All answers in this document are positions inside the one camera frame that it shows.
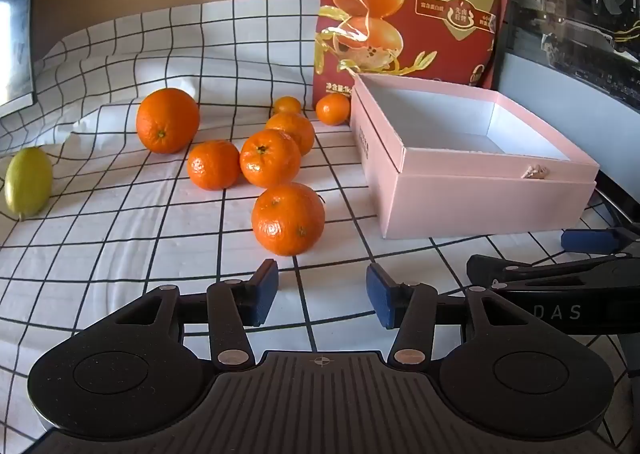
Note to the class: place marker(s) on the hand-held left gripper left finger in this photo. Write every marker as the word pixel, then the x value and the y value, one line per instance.
pixel 267 291

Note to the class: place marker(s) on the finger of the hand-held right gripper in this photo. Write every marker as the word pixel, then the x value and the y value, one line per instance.
pixel 550 273
pixel 590 240

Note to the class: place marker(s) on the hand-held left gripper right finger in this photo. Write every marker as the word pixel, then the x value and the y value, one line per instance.
pixel 380 296

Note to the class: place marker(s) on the pink cardboard box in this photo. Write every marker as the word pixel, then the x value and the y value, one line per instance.
pixel 450 204

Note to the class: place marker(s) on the small orange mandarin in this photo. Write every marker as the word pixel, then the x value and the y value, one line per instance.
pixel 287 105
pixel 332 109

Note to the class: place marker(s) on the pale green lemon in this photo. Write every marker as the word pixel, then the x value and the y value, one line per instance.
pixel 27 182

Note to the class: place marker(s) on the white black checked cloth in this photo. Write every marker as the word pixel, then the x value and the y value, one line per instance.
pixel 125 234

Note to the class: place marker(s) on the large orange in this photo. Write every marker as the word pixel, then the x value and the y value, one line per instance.
pixel 167 120

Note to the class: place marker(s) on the red printed snack bag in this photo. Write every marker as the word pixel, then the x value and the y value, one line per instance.
pixel 450 9

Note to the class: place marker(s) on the dark framed panel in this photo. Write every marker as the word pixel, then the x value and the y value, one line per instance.
pixel 15 9

